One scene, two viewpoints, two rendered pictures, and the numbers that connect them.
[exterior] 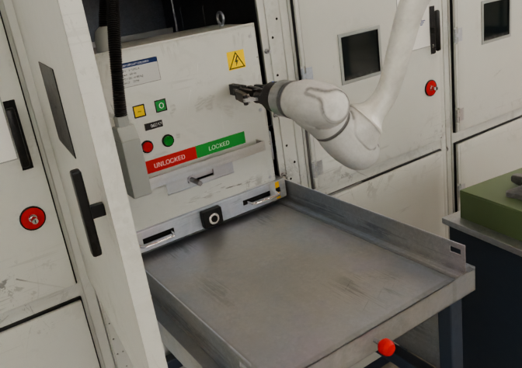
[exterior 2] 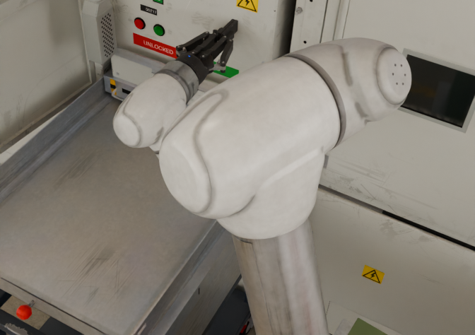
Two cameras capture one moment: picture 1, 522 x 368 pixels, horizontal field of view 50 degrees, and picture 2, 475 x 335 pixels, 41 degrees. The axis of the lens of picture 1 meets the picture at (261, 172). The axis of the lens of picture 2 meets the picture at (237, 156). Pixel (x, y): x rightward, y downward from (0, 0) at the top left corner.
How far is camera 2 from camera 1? 146 cm
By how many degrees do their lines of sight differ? 53
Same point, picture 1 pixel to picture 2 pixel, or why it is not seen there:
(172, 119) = (166, 15)
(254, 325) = (27, 213)
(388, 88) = not seen: hidden behind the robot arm
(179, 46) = not seen: outside the picture
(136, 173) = (90, 42)
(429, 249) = (160, 309)
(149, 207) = (134, 70)
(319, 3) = not seen: outside the picture
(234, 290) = (78, 181)
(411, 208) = (444, 288)
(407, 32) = not seen: hidden behind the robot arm
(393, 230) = (186, 268)
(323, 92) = (122, 110)
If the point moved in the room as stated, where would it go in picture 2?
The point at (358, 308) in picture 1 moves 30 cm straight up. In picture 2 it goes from (60, 276) to (37, 186)
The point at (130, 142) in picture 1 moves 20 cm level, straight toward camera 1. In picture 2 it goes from (88, 17) to (15, 46)
